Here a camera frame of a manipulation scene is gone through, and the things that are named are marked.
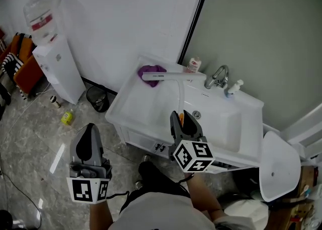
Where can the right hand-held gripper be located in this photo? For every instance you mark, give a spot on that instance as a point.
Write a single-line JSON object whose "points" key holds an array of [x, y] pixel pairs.
{"points": [[193, 154]]}

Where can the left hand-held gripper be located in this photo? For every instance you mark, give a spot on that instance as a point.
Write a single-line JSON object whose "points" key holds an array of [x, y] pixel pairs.
{"points": [[81, 190]]}

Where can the person's right forearm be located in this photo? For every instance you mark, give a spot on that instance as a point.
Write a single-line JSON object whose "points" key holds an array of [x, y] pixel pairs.
{"points": [[203, 196]]}

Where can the person's left forearm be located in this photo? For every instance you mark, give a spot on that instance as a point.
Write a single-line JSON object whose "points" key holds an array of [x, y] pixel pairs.
{"points": [[101, 215]]}

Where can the chrome sink drain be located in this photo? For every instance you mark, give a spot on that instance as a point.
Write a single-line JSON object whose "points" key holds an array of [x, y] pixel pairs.
{"points": [[196, 114]]}

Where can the yellow bottle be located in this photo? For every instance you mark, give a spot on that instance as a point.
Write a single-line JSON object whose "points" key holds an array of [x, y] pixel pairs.
{"points": [[67, 118]]}

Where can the person's shoe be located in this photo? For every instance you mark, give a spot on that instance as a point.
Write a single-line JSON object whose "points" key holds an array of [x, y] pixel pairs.
{"points": [[146, 158]]}

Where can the white washbasin cabinet table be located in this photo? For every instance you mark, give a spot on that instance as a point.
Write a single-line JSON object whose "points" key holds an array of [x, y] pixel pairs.
{"points": [[141, 103]]}

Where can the person's black trouser leg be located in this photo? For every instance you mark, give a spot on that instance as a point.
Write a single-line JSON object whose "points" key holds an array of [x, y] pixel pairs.
{"points": [[156, 176]]}

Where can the black mesh wastebasket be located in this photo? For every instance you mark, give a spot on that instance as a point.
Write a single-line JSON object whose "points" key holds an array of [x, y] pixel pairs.
{"points": [[98, 99]]}

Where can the chrome faucet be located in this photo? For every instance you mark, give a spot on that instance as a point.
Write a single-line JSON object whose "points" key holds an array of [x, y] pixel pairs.
{"points": [[213, 79]]}

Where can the small dark drink can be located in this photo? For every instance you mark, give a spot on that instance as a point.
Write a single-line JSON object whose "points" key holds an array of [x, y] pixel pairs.
{"points": [[54, 101]]}

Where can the white soap pump bottle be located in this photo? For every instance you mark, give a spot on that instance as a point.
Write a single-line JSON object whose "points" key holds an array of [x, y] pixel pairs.
{"points": [[232, 89]]}

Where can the pink and white bottle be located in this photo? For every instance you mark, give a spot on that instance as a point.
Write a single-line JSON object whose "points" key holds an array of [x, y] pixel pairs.
{"points": [[194, 65]]}

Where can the purple cloth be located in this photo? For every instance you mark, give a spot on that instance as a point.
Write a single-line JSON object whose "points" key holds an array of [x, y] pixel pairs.
{"points": [[151, 71]]}

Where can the white water dispenser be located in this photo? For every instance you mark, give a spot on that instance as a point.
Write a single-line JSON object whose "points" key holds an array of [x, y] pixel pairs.
{"points": [[60, 73]]}

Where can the person's light shirt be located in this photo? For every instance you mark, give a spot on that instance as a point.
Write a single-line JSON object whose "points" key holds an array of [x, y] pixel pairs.
{"points": [[161, 214]]}

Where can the orange sofa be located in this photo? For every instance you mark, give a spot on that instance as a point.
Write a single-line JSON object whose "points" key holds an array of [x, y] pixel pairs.
{"points": [[27, 75]]}

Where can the loose white ceramic basin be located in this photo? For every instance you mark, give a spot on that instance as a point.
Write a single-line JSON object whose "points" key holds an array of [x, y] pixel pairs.
{"points": [[279, 168]]}

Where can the white bag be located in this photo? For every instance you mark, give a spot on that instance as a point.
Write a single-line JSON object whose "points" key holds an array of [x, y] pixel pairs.
{"points": [[249, 211]]}

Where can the black and white striped cushion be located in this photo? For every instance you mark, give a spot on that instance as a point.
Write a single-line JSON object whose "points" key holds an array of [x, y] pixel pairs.
{"points": [[11, 64]]}

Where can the cardboard box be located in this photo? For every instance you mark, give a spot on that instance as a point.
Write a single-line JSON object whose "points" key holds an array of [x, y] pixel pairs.
{"points": [[307, 176]]}

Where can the clear water jug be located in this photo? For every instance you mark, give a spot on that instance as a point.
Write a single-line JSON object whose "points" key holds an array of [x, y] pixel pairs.
{"points": [[40, 20]]}

